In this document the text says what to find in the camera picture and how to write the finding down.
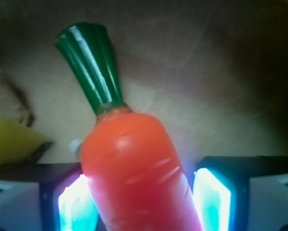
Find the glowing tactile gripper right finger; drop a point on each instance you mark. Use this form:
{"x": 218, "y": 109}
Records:
{"x": 242, "y": 193}

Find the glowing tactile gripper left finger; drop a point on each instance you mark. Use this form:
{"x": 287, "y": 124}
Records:
{"x": 46, "y": 197}

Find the orange plastic toy carrot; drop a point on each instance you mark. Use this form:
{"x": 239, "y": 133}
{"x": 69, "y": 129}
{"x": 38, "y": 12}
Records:
{"x": 133, "y": 170}

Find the yellow sponge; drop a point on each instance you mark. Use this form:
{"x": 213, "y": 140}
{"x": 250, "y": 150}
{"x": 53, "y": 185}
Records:
{"x": 18, "y": 142}

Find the brown paper bag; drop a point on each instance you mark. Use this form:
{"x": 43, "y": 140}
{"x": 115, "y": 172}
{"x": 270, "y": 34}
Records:
{"x": 215, "y": 72}

